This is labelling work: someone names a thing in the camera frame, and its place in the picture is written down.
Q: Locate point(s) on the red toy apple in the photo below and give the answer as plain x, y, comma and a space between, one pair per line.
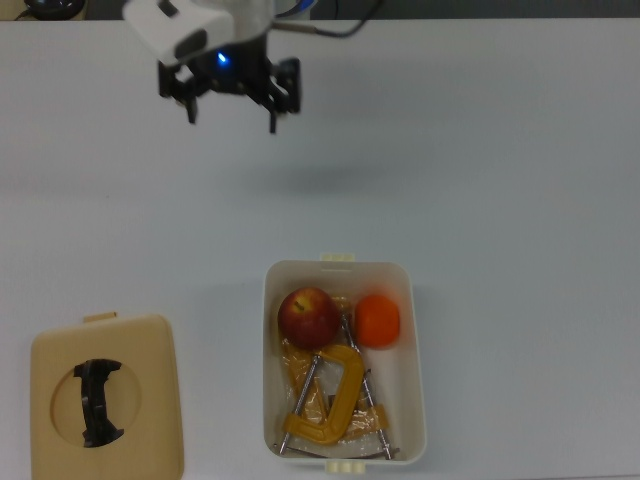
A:
309, 320

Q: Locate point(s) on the large yellow C-clamp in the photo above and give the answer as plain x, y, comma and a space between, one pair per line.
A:
291, 367

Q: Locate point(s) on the black round device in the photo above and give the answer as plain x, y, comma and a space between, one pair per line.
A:
52, 9

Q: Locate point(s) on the orange toy fruit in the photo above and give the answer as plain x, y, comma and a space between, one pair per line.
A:
377, 322

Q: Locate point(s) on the tan plastic container lid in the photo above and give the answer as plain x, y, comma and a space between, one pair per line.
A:
150, 400

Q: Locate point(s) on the small yellow C-clamp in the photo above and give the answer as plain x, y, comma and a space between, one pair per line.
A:
347, 385

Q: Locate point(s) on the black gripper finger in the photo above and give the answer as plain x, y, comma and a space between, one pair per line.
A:
290, 85
167, 82

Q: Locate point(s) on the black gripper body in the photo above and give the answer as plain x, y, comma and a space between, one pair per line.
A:
237, 67

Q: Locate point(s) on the pale plastic container box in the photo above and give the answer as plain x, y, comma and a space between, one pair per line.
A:
400, 380

